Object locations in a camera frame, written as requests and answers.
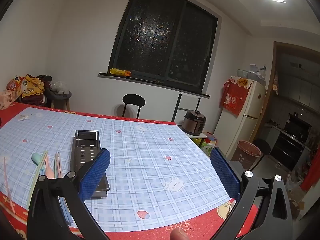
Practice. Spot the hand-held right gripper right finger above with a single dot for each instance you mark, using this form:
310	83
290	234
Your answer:
225	172

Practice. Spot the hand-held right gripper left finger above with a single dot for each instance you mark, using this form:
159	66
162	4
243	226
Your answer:
96	172

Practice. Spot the metal utensil tray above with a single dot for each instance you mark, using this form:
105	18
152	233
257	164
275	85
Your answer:
82	152

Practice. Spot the pink spoon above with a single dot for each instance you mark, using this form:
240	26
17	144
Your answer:
50	173

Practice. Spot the blue spoon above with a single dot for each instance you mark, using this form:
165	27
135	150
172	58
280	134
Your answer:
43	172

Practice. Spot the green spoon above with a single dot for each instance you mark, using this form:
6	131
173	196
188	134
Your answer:
37	158

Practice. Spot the person's right hand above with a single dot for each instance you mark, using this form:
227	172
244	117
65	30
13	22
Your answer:
178	235

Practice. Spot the brown trash bin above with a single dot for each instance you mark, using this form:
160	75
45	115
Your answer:
246	155

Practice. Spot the green printed bag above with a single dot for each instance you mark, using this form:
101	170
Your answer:
206	146

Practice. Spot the blue plaid table mat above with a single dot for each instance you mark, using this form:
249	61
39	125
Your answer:
140	155

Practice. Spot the brown rice cooker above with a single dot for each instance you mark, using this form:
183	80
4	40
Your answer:
193	123

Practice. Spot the white refrigerator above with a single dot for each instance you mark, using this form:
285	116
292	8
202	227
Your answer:
247	110

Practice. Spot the black kitchen oven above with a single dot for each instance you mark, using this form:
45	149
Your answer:
290	145

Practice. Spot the red printed cloth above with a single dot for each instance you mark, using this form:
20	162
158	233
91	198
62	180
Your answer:
235	97

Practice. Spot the black round-back chair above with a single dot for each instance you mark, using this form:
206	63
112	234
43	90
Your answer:
133	100

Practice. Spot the black metal rack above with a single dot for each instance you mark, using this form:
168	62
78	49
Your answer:
178	105

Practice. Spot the stool with grey cloth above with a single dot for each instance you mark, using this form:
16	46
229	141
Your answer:
60	96

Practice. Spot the white paper tag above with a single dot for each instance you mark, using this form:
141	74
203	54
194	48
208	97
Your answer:
23	117

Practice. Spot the clear plastic bag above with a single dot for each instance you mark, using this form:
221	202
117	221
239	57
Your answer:
57	86

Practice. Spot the glass bowl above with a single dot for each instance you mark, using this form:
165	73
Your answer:
242	73

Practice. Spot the yellow snack packet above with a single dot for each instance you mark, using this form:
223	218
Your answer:
120	72

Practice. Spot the pile of yellow maroon clothes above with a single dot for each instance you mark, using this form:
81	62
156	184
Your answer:
32	87

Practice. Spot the beige snack bag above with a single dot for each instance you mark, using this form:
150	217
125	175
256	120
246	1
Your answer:
8	97

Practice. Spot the orange snack bag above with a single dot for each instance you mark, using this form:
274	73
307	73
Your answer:
15	83

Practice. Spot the dark window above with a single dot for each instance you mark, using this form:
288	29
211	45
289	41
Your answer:
150	30

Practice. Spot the wooden door frame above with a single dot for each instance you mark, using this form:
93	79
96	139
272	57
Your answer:
272	67

